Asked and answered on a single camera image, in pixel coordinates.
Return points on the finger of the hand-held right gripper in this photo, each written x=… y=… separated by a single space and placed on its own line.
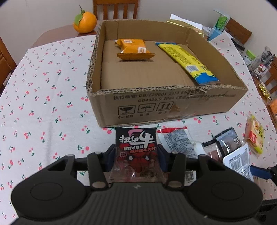
x=258 y=172

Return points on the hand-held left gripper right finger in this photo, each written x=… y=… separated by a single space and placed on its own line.
x=161 y=156

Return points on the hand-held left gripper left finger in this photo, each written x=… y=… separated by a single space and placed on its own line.
x=110 y=156

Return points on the white red-top snack packet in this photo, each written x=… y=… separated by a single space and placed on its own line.
x=175 y=138

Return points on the white grey-print snack packet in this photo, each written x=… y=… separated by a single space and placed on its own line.
x=238 y=161

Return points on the black red snack packet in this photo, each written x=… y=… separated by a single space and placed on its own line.
x=135 y=140

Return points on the yellow rice cracker packet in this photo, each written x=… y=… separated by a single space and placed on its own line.
x=255 y=132

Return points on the dark snack packet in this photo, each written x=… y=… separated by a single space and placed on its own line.
x=229 y=142

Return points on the clear meat slice packet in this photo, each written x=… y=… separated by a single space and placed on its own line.
x=213 y=151

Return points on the cardboard box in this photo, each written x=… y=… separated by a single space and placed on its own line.
x=151 y=103

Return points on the orange box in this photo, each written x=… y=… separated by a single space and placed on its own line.
x=273 y=110

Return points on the gold ornament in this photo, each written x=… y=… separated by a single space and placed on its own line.
x=264 y=89

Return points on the cherry-print tablecloth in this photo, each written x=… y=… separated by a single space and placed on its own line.
x=43 y=97

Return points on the wooden chair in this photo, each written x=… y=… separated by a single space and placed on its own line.
x=103 y=9
x=5 y=62
x=240 y=30
x=273 y=80

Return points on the long yellow snack packet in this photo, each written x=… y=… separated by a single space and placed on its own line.
x=181 y=56

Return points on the clear container of packets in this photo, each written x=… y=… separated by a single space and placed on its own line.
x=263 y=62

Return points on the orange snack packet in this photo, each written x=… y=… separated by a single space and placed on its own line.
x=132 y=46

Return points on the green-lid jar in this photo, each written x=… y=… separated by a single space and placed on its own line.
x=250 y=55

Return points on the black-lid jar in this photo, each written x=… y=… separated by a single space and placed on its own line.
x=238 y=44

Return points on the blue box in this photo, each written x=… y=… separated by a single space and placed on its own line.
x=216 y=33

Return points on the orange fruit with leaf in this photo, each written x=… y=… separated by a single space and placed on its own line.
x=86 y=21

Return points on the white paper sheet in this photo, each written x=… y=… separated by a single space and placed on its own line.
x=179 y=19

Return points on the green white carton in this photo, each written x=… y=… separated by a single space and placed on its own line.
x=223 y=21

